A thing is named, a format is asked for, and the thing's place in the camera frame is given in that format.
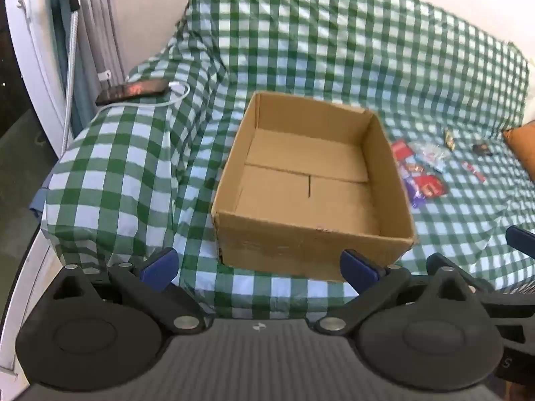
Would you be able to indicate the small orange brown snack packet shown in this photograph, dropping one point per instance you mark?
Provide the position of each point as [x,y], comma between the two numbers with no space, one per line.
[413,168]

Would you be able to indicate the black smartphone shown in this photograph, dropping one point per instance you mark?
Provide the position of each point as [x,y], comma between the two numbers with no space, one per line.
[129,90]

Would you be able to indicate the gold candy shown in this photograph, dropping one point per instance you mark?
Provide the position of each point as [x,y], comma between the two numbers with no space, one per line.
[450,138]

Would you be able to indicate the white framed glass door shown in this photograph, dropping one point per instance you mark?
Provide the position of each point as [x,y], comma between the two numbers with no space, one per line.
[37,50]

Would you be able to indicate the red snack packet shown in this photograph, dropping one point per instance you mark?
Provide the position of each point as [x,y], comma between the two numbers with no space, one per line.
[401,150]

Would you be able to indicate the dark square snack packet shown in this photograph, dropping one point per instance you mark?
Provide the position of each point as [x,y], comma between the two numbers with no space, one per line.
[482,148]

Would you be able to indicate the green checkered cloth sofa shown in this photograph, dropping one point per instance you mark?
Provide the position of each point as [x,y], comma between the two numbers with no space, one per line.
[334,50]

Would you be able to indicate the clear bag of candies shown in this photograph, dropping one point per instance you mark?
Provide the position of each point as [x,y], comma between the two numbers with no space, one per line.
[428,152]

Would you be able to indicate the red snack pouch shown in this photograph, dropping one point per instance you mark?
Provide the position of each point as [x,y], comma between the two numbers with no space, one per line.
[430,186]

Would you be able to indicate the red white stick packet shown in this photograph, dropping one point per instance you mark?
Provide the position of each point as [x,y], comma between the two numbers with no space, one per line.
[474,171]

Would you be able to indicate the purple white candy bar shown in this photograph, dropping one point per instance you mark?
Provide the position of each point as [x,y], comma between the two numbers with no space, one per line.
[414,198]

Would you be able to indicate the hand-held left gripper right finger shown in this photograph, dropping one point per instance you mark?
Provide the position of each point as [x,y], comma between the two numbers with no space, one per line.
[358,268]

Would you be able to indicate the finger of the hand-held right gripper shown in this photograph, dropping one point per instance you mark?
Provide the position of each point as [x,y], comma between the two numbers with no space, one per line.
[514,313]
[520,237]

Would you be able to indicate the grey curtain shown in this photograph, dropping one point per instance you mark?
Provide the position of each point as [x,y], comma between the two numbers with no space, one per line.
[104,21]

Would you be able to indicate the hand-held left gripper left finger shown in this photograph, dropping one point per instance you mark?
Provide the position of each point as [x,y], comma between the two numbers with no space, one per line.
[161,266]

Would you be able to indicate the light blue stick packet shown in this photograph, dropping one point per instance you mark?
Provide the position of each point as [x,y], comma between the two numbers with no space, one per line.
[438,168]

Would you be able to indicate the orange cushion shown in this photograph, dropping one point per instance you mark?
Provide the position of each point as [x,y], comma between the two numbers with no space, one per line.
[524,142]

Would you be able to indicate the cardboard box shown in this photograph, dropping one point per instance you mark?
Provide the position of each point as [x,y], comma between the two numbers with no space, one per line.
[292,234]

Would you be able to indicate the light blue sheet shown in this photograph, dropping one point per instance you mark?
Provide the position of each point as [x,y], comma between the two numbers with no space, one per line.
[36,204]

